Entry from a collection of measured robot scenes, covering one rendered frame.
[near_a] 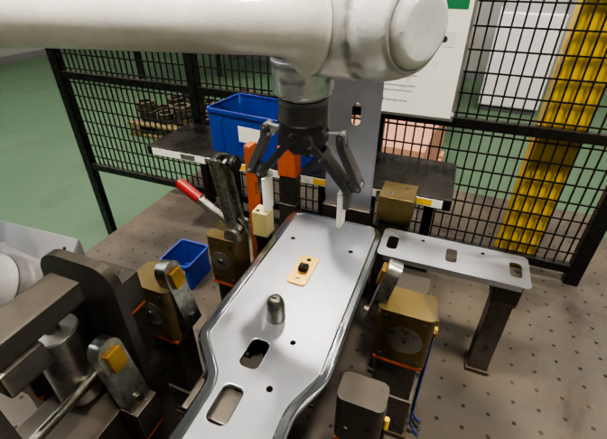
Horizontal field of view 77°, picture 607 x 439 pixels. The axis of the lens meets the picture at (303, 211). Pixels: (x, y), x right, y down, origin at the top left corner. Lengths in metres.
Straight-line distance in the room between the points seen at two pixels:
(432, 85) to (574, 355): 0.76
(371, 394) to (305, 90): 0.43
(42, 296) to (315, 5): 0.42
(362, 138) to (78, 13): 0.61
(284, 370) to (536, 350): 0.72
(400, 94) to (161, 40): 0.82
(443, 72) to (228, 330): 0.80
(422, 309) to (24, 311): 0.53
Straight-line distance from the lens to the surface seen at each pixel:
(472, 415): 0.99
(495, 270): 0.85
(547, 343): 1.19
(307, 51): 0.38
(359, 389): 0.61
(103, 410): 0.68
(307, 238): 0.84
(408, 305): 0.65
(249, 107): 1.27
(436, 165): 1.14
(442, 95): 1.11
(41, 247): 1.15
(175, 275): 0.65
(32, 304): 0.53
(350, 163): 0.59
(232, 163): 0.68
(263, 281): 0.74
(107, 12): 0.41
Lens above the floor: 1.50
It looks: 33 degrees down
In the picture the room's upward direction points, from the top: straight up
